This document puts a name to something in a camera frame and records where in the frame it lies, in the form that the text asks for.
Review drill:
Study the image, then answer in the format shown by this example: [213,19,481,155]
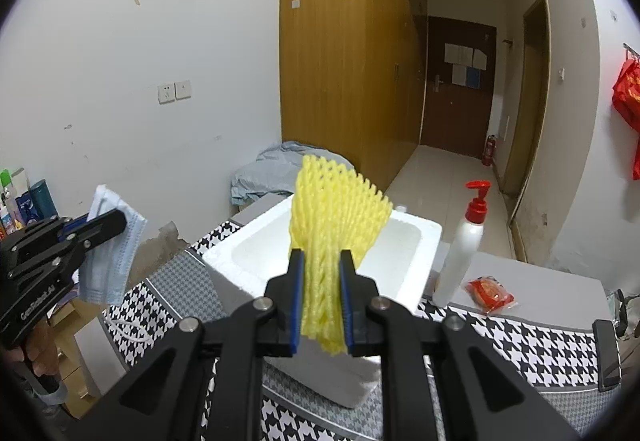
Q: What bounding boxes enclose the blue face mask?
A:
[79,184,148,305]

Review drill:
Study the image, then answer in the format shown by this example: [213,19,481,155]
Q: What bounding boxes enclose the houndstooth tablecloth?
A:
[102,219,632,441]

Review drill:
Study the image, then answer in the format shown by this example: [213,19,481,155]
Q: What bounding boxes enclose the red fire extinguisher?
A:
[482,135,497,166]

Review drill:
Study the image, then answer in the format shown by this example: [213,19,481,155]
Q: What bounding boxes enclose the white styrofoam box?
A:
[200,192,444,410]

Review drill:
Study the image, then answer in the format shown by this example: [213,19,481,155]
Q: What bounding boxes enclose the left hand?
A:
[1,317,68,406]

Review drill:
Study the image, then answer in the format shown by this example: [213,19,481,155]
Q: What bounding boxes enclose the wall power socket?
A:
[156,80,193,105]

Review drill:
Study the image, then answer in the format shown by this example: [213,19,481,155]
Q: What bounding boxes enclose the white pump lotion bottle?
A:
[432,180,491,308]

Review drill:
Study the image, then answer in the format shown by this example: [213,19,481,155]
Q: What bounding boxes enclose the dark brown door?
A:
[420,16,497,158]

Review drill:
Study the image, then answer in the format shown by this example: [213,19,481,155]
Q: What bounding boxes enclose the wooden wardrobe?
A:
[280,0,427,190]

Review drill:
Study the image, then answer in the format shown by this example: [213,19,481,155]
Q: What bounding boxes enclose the toiletry bottles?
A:
[1,168,58,239]

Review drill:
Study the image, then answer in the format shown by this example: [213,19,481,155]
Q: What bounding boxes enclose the yellow foam net sleeve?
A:
[288,155,393,355]

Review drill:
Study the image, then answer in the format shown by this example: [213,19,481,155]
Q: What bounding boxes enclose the blue grey cloth pile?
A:
[230,141,354,206]

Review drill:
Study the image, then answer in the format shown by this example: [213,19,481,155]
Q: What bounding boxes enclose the black smartphone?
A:
[592,320,622,392]

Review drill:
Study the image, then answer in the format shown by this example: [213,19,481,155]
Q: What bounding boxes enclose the red snack packet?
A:
[464,276,516,315]

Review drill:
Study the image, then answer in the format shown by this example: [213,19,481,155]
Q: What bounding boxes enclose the red plastic bags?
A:
[610,58,640,181]

